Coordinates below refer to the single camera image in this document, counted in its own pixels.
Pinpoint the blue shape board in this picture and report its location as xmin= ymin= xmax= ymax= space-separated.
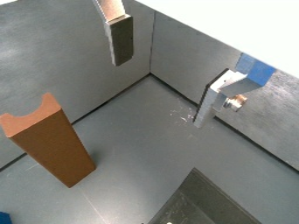
xmin=0 ymin=212 xmax=12 ymax=224

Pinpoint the brown arch block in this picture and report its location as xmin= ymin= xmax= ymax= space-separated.
xmin=0 ymin=93 xmax=96 ymax=187

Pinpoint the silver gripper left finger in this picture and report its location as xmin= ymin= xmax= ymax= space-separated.
xmin=92 ymin=0 xmax=133 ymax=67

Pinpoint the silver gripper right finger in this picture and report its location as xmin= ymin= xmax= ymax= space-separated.
xmin=193 ymin=53 xmax=276 ymax=128

